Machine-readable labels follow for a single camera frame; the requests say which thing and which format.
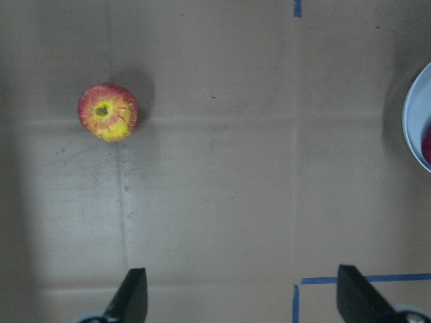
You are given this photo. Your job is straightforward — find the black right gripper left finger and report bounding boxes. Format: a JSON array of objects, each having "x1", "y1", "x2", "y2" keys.
[{"x1": 102, "y1": 268, "x2": 148, "y2": 323}]

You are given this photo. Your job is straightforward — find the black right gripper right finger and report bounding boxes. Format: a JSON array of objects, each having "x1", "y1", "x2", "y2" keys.
[{"x1": 337, "y1": 264, "x2": 401, "y2": 323}]

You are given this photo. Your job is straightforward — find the red yellow apple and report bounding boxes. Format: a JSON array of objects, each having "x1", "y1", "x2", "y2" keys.
[{"x1": 77, "y1": 83, "x2": 138, "y2": 142}]

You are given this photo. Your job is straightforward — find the red apple on plate near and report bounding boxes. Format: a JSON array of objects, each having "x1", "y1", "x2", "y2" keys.
[{"x1": 421, "y1": 125, "x2": 431, "y2": 164}]

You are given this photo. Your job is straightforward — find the light blue plate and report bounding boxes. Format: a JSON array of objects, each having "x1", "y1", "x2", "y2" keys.
[{"x1": 402, "y1": 63, "x2": 430, "y2": 172}]

